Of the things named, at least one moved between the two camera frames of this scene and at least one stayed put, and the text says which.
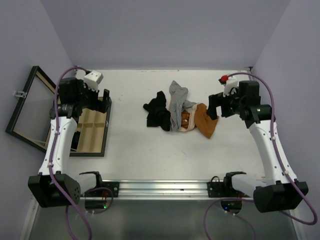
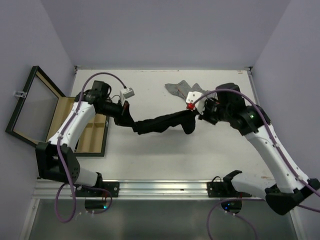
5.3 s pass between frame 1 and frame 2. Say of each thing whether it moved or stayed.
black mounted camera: stayed
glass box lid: stayed
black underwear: moved
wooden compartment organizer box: stayed
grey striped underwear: moved
